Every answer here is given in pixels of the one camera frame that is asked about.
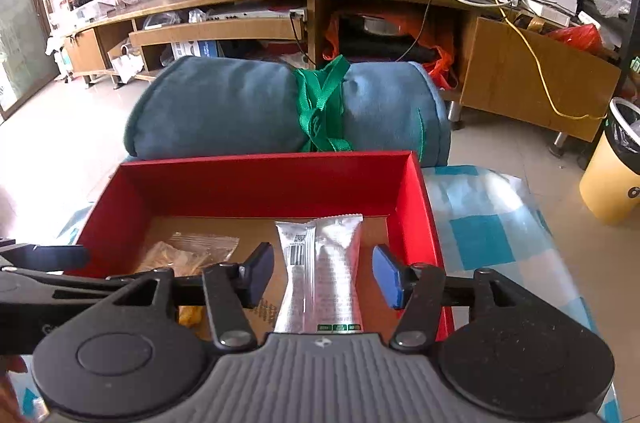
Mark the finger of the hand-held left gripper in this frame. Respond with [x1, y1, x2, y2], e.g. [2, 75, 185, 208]
[0, 244, 92, 276]

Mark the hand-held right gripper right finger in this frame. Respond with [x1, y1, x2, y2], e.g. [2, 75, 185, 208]
[371, 244, 517, 351]

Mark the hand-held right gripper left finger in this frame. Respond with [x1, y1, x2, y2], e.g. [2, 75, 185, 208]
[107, 242, 276, 351]

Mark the silver snack packet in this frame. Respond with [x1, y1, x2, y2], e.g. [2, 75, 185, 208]
[272, 213, 365, 335]

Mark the clear packet of yellow snacks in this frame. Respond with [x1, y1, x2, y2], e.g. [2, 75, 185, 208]
[132, 231, 240, 276]

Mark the red cardboard box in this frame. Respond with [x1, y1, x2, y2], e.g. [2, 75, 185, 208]
[64, 150, 455, 344]

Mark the blue white checkered tablecloth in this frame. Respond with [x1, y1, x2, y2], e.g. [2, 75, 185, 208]
[10, 164, 622, 423]

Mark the rolled blue blanket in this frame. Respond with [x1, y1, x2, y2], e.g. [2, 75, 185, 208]
[123, 55, 451, 168]

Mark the orange plastic bag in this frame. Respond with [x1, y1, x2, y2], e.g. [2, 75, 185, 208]
[322, 14, 461, 92]

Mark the yellow trash bin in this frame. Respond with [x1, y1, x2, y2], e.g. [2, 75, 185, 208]
[579, 97, 640, 226]

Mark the metal pot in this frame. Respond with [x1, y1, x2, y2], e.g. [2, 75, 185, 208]
[361, 15, 402, 36]

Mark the white set-top box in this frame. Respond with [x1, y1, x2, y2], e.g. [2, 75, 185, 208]
[204, 4, 307, 24]

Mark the red plastic bag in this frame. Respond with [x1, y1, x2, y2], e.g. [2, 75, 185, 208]
[546, 24, 602, 54]

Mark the green strap bag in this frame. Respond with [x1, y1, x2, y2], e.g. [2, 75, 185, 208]
[294, 54, 355, 154]

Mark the yellow cable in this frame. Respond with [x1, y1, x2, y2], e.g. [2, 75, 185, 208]
[397, 0, 608, 121]

